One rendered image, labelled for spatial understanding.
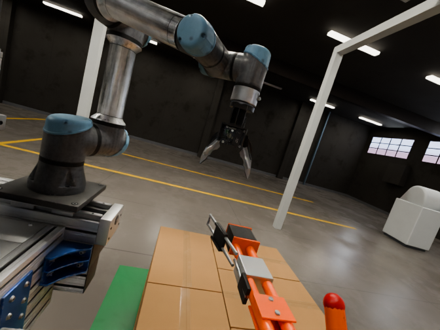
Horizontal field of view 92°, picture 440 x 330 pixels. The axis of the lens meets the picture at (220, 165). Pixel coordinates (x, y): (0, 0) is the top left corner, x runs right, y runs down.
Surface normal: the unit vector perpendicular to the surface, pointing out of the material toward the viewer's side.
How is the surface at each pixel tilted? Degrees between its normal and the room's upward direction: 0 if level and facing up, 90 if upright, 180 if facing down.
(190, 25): 90
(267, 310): 0
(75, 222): 90
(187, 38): 89
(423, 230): 90
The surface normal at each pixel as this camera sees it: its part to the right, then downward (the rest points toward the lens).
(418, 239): 0.06, 0.16
